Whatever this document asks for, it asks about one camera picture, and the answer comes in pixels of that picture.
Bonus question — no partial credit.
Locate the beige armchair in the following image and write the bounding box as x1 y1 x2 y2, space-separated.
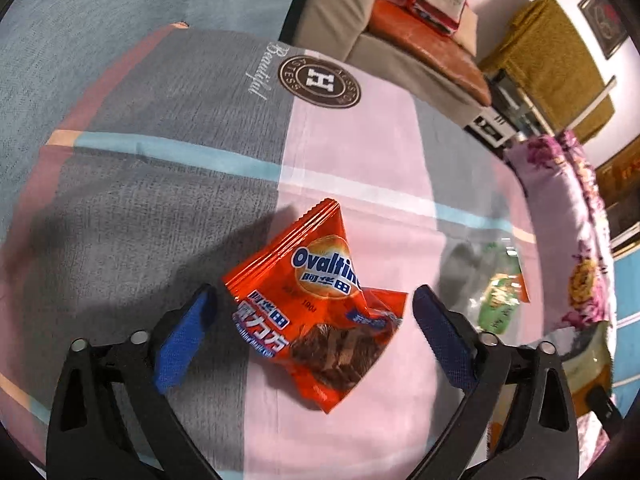
290 0 496 126

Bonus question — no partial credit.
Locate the clear yellow snack packet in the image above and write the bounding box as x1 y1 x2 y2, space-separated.
560 320 616 416

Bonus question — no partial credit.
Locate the wooden framed picture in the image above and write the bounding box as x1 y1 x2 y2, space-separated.
595 135 640 256

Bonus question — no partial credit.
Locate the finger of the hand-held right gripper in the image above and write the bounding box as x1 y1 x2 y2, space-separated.
585 385 623 431

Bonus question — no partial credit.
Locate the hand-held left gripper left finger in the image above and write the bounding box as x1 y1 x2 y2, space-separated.
46 284 221 480

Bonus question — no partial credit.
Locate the floral pink pillow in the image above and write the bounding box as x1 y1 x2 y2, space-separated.
502 130 618 466

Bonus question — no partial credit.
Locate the orange chocolate snack packet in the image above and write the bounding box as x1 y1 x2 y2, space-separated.
222 198 408 414

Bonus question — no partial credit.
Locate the cabinet under yellow cloth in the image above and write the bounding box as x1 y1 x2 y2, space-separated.
477 0 616 143

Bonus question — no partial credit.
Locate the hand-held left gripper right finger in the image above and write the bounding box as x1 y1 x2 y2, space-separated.
410 284 583 480

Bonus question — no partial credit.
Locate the patchwork pink grey tablecloth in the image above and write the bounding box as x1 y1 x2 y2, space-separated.
0 22 551 480

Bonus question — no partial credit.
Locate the clear green plastic wrapper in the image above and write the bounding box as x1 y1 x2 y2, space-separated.
442 240 531 333

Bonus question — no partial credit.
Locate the white box with black label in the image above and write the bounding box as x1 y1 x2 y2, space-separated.
462 105 516 148

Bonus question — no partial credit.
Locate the dark framed wall picture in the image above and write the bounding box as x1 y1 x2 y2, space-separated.
577 0 628 61

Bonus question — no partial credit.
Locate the orange leather cushion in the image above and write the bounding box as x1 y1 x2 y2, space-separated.
367 0 493 108

